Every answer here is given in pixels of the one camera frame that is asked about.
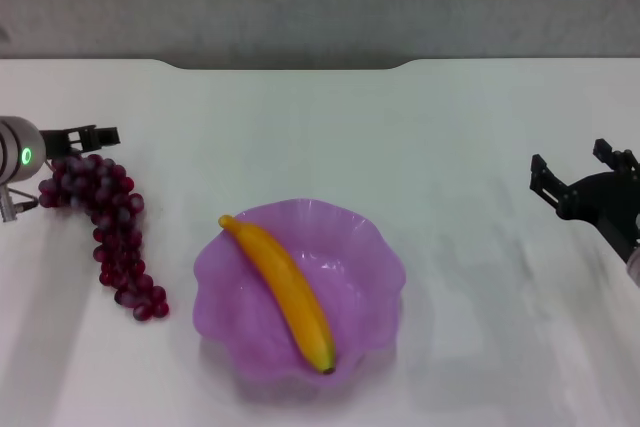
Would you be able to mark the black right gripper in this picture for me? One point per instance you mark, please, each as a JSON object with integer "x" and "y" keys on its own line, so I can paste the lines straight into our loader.
{"x": 607, "y": 202}

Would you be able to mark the purple wavy plastic bowl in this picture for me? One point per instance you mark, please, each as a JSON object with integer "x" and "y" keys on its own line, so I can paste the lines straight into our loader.
{"x": 350, "y": 297}

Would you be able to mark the yellow banana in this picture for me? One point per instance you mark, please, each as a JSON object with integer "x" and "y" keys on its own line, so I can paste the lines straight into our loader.
{"x": 290, "y": 287}

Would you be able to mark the dark red grape bunch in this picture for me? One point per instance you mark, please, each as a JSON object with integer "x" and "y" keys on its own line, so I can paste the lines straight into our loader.
{"x": 115, "y": 227}

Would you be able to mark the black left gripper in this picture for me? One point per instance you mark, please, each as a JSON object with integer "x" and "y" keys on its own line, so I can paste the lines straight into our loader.
{"x": 55, "y": 143}

